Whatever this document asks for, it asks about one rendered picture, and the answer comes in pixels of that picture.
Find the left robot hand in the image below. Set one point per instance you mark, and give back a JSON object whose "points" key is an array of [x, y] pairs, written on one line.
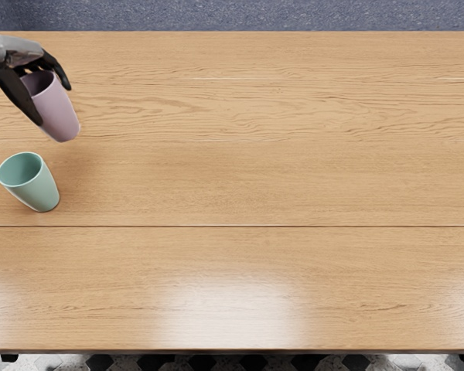
{"points": [[11, 52]]}

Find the lilac cup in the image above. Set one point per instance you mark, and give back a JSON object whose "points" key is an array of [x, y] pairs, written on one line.
{"points": [[56, 112]]}

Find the mint green cup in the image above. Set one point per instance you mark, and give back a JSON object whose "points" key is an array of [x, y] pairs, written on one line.
{"points": [[33, 185]]}

